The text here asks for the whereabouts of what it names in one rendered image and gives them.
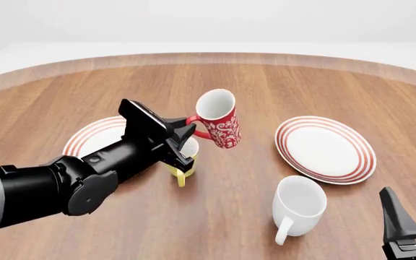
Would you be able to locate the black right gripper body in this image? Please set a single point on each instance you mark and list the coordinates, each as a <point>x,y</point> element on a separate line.
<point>412,249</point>

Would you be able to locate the white plate with red rings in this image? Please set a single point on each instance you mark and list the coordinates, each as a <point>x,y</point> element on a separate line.
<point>325,150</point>
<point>98,135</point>

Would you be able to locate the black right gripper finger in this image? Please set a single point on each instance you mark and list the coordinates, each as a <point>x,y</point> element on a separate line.
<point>397,219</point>

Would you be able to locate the black and silver left robot arm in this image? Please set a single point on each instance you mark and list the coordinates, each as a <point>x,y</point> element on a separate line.
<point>42,187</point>

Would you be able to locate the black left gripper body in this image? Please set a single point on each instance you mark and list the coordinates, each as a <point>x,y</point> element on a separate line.
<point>180,160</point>

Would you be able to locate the red mug with white pattern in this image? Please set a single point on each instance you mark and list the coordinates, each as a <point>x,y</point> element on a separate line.
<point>222,124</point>

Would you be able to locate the yellow mug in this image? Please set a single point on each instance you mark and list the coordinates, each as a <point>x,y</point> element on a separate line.
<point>189,151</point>

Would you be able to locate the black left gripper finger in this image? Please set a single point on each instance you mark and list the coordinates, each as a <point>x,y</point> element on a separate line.
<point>177,122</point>
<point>185,134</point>

